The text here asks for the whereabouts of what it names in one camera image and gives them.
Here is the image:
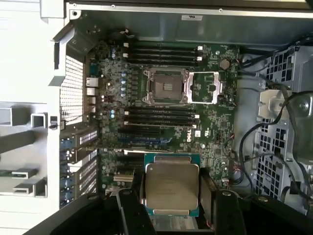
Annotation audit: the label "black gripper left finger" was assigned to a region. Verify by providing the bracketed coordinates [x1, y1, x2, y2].
[23, 170, 157, 235]

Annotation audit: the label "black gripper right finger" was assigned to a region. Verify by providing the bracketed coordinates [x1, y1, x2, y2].
[199, 167, 313, 235]

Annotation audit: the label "silver CPU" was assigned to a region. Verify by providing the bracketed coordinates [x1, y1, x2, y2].
[143, 153, 201, 217]

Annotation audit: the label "white expansion slot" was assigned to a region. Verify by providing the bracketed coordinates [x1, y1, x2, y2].
[112, 174, 134, 182]

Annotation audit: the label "blue expansion slot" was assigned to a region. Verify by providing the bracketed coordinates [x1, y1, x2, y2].
[117, 137, 173, 145]

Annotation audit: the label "black expansion slot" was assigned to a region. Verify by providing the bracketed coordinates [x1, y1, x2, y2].
[117, 128, 162, 138]

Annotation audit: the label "black RAM slot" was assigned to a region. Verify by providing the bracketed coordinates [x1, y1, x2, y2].
[124, 111, 200, 119]
[123, 120, 198, 129]
[127, 116, 200, 123]
[123, 54, 203, 62]
[123, 49, 204, 56]
[127, 60, 200, 68]
[127, 106, 196, 114]
[123, 43, 204, 50]

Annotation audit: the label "CPU socket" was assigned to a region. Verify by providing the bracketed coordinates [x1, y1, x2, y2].
[142, 69, 189, 106]

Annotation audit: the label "metal drive cage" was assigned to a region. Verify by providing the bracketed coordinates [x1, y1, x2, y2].
[234, 45, 313, 216]

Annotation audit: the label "green motherboard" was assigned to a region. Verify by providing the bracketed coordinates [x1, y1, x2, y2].
[84, 40, 242, 204]

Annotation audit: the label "metal socket cover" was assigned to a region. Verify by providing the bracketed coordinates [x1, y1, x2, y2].
[183, 70, 223, 105]

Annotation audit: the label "grey parts rack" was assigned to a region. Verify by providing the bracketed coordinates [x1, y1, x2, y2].
[0, 101, 49, 198]

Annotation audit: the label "grey open PC case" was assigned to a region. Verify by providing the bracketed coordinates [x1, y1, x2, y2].
[48, 0, 313, 235]

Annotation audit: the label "black wire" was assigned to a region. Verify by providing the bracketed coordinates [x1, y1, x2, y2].
[238, 82, 293, 196]
[288, 92, 313, 211]

